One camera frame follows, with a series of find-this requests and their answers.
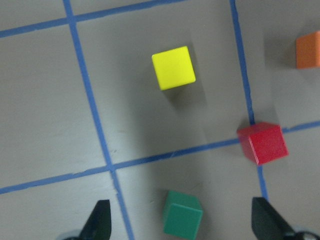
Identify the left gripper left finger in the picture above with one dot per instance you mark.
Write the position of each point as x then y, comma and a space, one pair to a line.
99, 223

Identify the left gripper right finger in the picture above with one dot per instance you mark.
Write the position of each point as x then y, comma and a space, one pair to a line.
267, 223

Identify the red wooden block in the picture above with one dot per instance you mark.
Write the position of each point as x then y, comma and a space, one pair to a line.
263, 142

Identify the green wooden block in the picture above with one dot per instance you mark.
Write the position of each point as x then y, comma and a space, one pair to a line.
182, 215

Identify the yellow wooden block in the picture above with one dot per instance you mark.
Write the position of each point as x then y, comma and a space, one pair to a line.
173, 68

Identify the orange wooden block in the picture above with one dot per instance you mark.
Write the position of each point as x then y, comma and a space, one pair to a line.
307, 51

